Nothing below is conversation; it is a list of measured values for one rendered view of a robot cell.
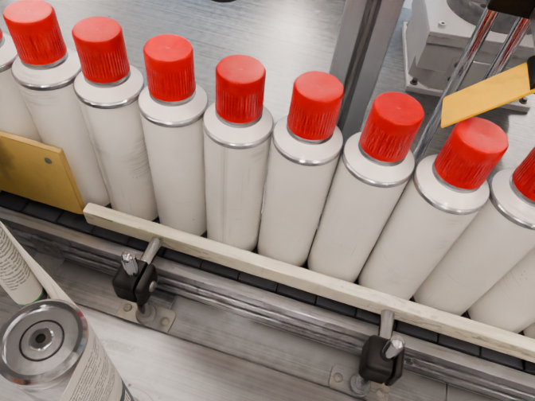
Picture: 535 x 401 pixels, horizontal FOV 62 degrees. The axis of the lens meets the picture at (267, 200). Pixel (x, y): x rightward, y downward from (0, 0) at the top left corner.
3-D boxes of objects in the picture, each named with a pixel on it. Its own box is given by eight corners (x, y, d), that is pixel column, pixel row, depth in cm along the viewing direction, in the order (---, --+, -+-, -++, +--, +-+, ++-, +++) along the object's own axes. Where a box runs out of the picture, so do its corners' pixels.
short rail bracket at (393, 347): (340, 396, 41) (376, 353, 32) (345, 365, 43) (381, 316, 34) (373, 407, 41) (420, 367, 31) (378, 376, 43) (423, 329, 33)
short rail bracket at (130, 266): (126, 324, 44) (100, 264, 34) (154, 270, 47) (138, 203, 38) (156, 334, 43) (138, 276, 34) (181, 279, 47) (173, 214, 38)
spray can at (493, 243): (408, 316, 41) (531, 171, 25) (410, 268, 45) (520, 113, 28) (464, 329, 41) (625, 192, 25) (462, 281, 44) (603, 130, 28)
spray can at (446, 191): (354, 305, 42) (441, 154, 25) (358, 258, 45) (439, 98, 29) (409, 317, 41) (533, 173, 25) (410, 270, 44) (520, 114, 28)
